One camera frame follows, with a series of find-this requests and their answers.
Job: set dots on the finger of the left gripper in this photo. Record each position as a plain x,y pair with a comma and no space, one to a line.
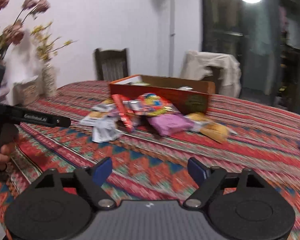
20,114

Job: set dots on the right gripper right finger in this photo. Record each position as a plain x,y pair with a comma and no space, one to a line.
208,179

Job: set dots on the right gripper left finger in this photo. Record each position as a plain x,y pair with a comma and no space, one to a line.
89,182

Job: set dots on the yellow chips snack bag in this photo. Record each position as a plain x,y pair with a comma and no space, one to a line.
207,127

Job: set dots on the white silver snack bag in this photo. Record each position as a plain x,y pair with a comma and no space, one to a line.
105,130

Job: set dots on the white green snack bag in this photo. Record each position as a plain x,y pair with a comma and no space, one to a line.
103,110

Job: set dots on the pink snack bag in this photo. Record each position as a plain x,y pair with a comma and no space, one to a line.
168,124

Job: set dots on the red snack bag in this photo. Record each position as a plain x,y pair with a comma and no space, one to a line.
122,112

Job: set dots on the colourful round snack bag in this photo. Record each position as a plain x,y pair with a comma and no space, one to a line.
151,105

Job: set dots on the person left hand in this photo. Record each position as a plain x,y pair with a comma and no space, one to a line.
5,154

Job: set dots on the white paper bag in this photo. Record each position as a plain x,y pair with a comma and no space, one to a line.
21,64

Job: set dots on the red patterned tablecloth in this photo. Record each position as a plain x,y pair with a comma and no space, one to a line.
146,166

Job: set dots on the patterned vase yellow flowers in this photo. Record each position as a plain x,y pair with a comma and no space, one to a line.
46,49

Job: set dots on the glass vase pink flowers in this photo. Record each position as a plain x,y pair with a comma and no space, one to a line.
14,33

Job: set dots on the orange cardboard snack box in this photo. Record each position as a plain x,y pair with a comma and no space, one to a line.
188,96

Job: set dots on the dark wooden chair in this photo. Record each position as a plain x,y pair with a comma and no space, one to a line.
111,65

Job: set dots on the wooden chair with cushion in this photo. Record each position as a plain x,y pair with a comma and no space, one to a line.
215,77

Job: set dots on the beige jacket on chair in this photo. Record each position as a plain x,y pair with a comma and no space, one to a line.
198,65

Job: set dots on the black framed glass door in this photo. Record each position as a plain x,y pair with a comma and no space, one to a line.
264,37

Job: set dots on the black light tripod stand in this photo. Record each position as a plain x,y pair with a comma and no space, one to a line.
172,38

